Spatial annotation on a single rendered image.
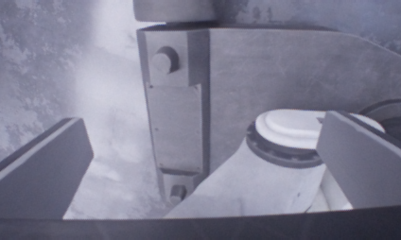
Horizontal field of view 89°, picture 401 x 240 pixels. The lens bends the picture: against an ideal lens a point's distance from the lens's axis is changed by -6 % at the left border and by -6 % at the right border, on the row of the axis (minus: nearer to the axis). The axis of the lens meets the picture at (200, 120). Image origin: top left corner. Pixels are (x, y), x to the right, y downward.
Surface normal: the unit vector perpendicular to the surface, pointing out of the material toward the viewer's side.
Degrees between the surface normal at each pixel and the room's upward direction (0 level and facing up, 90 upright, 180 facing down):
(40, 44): 0
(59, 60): 0
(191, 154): 0
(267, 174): 90
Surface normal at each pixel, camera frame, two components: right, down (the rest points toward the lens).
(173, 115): -0.18, 0.47
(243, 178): -0.02, -0.88
